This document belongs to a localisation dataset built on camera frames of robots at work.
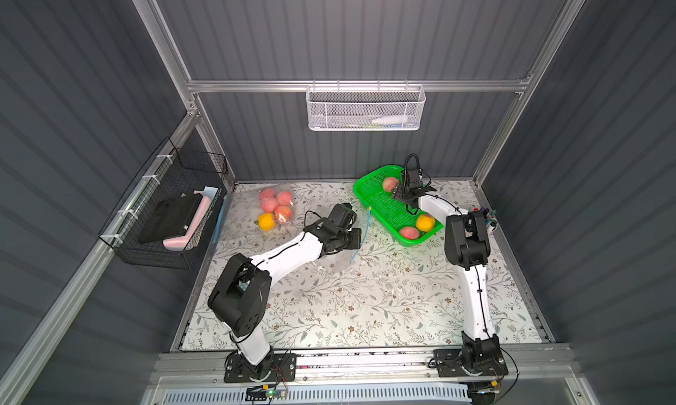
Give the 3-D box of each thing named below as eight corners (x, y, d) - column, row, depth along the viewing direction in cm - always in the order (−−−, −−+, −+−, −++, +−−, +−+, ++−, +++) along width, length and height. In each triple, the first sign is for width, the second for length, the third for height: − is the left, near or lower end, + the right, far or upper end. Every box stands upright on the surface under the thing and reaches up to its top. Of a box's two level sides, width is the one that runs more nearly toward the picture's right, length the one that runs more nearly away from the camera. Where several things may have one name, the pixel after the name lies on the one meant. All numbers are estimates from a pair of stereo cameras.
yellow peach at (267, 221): (260, 231, 105) (256, 224, 101) (262, 220, 109) (259, 212, 105) (275, 231, 105) (273, 224, 101) (278, 219, 109) (275, 212, 105)
